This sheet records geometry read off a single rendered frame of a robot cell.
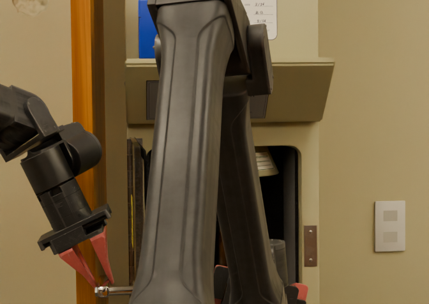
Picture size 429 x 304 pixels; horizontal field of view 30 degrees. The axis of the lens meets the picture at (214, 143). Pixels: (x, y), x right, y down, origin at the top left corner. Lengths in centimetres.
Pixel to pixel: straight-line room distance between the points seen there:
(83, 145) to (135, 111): 16
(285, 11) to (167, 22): 66
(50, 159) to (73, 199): 6
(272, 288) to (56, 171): 34
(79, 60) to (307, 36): 38
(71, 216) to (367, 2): 98
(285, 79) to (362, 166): 62
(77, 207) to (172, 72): 45
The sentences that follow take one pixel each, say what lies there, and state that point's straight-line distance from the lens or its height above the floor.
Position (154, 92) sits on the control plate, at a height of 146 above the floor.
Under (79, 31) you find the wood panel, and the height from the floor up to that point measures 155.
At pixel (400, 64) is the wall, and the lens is 185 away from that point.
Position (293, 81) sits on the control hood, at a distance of 125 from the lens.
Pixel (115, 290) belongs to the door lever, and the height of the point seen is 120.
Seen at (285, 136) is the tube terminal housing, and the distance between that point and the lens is 134.
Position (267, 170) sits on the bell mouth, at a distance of 138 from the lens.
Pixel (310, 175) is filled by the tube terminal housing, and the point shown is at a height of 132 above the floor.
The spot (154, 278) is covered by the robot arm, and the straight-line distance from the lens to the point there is 56.
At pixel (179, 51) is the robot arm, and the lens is 67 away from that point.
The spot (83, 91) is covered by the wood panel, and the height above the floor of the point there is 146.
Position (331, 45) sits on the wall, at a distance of 181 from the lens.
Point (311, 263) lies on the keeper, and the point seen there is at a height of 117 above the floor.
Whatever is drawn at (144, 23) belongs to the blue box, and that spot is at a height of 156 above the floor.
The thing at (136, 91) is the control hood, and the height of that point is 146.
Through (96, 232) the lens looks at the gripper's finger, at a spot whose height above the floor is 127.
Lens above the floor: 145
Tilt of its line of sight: 3 degrees down
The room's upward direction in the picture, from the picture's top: 1 degrees counter-clockwise
